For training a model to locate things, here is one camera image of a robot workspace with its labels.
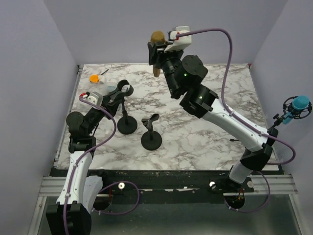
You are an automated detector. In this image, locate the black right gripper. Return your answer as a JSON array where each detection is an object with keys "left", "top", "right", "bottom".
[{"left": 147, "top": 41, "right": 182, "bottom": 97}]

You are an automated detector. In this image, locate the gold microphone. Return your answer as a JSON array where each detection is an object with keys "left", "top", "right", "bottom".
[{"left": 150, "top": 30, "right": 165, "bottom": 78}]

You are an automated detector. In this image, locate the black stand holding gold microphone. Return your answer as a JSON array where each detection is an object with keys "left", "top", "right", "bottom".
[{"left": 109, "top": 79, "right": 137, "bottom": 135}]

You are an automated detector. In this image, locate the black round-base microphone stand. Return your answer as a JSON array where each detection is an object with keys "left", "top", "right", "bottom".
[{"left": 141, "top": 114, "right": 162, "bottom": 151}]

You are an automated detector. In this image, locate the black tripod shock-mount stand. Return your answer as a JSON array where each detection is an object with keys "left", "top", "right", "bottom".
[{"left": 229, "top": 96, "right": 313, "bottom": 142}]

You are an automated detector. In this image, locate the blue foam-head microphone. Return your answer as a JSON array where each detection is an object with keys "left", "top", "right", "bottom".
[{"left": 283, "top": 95, "right": 311, "bottom": 125}]

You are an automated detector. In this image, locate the silver mesh-head microphone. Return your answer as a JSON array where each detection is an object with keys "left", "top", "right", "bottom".
[{"left": 168, "top": 83, "right": 175, "bottom": 93}]

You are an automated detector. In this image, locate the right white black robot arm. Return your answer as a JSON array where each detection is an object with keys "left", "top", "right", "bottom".
[{"left": 148, "top": 42, "right": 278, "bottom": 192}]

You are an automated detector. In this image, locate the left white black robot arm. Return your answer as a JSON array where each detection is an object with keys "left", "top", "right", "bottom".
[{"left": 46, "top": 92, "right": 117, "bottom": 235}]

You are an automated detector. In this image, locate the orange round cap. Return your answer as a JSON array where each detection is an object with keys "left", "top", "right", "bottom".
[{"left": 89, "top": 74, "right": 99, "bottom": 83}]

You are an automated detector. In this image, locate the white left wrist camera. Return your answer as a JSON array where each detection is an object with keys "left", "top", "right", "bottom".
[{"left": 79, "top": 92, "right": 103, "bottom": 109}]

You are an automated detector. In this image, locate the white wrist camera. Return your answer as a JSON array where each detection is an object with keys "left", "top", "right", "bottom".
[
  {"left": 164, "top": 26, "right": 192, "bottom": 52},
  {"left": 79, "top": 92, "right": 103, "bottom": 109}
]

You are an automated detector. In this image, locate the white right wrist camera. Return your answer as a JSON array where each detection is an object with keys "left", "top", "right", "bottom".
[{"left": 164, "top": 26, "right": 192, "bottom": 52}]

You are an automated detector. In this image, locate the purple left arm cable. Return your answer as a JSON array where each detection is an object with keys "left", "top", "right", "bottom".
[{"left": 62, "top": 96, "right": 117, "bottom": 235}]

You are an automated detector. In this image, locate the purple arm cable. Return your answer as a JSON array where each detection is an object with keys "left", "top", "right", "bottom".
[
  {"left": 62, "top": 96, "right": 117, "bottom": 235},
  {"left": 176, "top": 28, "right": 296, "bottom": 213}
]

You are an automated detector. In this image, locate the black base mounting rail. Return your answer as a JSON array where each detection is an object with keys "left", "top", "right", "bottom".
[{"left": 51, "top": 168, "right": 255, "bottom": 205}]

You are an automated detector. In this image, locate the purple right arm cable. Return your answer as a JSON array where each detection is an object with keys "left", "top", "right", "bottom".
[{"left": 176, "top": 28, "right": 296, "bottom": 213}]

